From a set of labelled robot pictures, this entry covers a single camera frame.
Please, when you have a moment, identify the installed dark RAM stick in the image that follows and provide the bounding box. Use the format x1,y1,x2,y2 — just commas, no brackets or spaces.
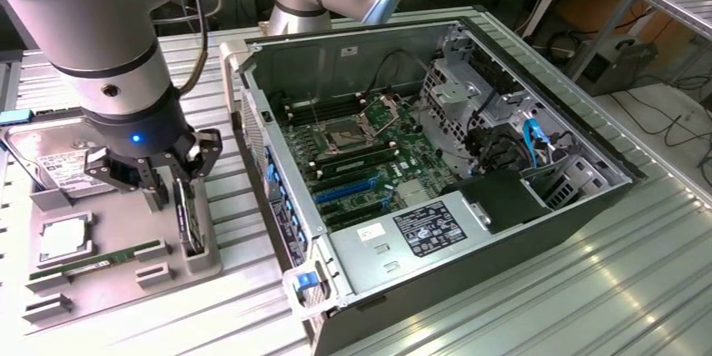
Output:
317,148,392,178

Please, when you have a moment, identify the black grey floor device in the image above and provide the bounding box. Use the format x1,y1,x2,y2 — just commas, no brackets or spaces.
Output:
571,38,661,98

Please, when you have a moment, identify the blue plastic connector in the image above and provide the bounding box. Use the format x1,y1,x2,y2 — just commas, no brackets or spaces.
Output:
0,109,31,126

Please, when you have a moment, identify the silver hard disk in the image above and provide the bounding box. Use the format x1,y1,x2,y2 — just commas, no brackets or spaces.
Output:
1,121,123,200

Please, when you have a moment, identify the grey power supply unit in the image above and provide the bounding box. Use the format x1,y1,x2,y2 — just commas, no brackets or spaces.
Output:
325,190,497,295

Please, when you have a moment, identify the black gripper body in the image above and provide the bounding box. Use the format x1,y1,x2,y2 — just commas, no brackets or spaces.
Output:
83,88,197,161

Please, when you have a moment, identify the open black PC case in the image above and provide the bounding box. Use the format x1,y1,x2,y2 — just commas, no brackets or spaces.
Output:
219,5,651,356

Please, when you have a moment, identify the metal disk bay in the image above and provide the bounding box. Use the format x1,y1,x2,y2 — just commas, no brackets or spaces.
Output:
420,54,536,124

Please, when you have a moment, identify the blue expansion slot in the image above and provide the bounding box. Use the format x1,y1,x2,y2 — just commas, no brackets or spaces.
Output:
311,175,381,203

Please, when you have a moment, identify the black graphics card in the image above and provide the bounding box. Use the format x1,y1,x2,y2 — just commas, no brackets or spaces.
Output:
172,176,205,255

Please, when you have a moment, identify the green motherboard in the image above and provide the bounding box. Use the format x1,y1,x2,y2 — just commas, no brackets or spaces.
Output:
276,91,467,233

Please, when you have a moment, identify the silver chipset heatsink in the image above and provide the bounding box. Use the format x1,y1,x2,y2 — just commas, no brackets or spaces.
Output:
396,186,433,203

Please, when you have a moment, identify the grey parts rack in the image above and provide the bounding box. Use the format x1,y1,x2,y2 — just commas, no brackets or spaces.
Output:
20,162,225,334

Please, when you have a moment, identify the green RAM stick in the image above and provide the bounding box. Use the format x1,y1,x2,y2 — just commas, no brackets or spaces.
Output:
27,247,140,283

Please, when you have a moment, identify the aluminium frame table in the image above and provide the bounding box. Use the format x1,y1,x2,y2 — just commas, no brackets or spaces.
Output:
604,0,712,87

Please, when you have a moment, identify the black plastic air duct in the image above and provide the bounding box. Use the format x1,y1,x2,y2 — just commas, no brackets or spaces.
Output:
437,167,551,235

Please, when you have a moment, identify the dark robot cable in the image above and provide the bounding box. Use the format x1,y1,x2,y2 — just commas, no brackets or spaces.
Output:
176,0,225,94

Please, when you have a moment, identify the silver CPU chip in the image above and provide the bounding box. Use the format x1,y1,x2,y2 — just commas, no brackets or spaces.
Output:
37,217,95,264

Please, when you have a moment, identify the CPU socket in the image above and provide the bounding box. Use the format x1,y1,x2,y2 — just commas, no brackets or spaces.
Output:
315,117,369,153

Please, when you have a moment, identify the blue wire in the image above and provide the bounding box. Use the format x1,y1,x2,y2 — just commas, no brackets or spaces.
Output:
520,117,560,170

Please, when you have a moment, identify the black wire loop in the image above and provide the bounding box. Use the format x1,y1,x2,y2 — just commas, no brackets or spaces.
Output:
371,48,431,95

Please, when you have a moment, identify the metal socket cover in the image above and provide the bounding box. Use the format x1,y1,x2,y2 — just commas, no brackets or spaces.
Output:
357,94,403,133

